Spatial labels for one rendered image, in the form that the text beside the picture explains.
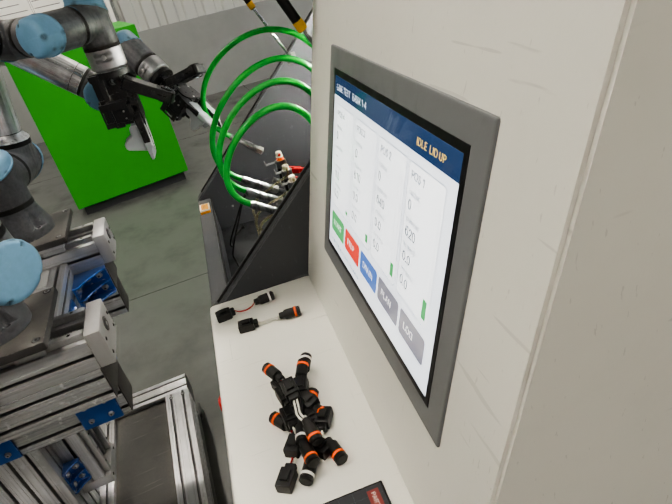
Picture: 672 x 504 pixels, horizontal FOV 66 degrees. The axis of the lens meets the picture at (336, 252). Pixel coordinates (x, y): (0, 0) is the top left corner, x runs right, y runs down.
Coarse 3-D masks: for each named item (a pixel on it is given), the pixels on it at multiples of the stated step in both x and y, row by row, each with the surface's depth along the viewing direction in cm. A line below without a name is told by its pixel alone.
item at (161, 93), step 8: (128, 80) 113; (136, 80) 115; (128, 88) 113; (136, 88) 114; (144, 88) 114; (152, 88) 115; (160, 88) 116; (168, 88) 117; (152, 96) 116; (160, 96) 116; (168, 96) 117
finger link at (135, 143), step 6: (132, 126) 117; (132, 132) 118; (138, 132) 118; (132, 138) 118; (138, 138) 119; (150, 138) 120; (126, 144) 118; (132, 144) 119; (138, 144) 119; (144, 144) 119; (150, 144) 119; (132, 150) 120; (138, 150) 120; (144, 150) 120; (150, 150) 120
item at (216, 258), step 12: (204, 216) 156; (216, 216) 169; (204, 228) 149; (216, 228) 147; (204, 240) 142; (216, 240) 141; (216, 252) 135; (216, 264) 130; (228, 264) 152; (216, 276) 125; (228, 276) 136; (216, 288) 120
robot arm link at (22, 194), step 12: (0, 156) 135; (12, 156) 142; (0, 168) 134; (12, 168) 137; (24, 168) 143; (0, 180) 134; (12, 180) 137; (24, 180) 142; (0, 192) 135; (12, 192) 137; (24, 192) 140; (0, 204) 136; (12, 204) 138
